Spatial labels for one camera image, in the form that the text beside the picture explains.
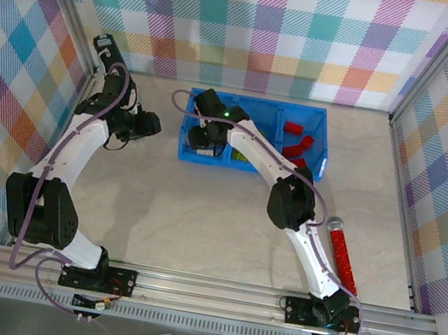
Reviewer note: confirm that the left small controller board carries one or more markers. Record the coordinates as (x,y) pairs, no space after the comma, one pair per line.
(91,304)

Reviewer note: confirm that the long red lego brick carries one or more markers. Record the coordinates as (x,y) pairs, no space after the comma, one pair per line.
(341,253)

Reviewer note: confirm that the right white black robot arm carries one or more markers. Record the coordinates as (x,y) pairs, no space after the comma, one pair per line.
(262,148)

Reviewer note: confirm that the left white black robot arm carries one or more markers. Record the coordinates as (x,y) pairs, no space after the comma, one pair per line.
(76,146)

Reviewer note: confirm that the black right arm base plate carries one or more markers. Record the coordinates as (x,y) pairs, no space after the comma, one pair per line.
(298,311)

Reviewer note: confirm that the black power strip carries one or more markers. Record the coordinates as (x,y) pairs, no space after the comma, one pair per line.
(107,52)

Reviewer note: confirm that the blue three-compartment bin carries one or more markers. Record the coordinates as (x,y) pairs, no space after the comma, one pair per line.
(314,122)

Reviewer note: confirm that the red small lego brick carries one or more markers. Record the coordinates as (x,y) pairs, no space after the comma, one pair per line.
(306,141)

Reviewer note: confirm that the aluminium side rail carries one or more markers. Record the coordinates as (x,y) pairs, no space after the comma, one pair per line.
(400,185)
(90,83)

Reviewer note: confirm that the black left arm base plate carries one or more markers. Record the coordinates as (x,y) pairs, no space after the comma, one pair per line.
(121,281)

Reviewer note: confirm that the aluminium mounting rail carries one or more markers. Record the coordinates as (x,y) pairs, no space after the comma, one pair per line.
(206,294)

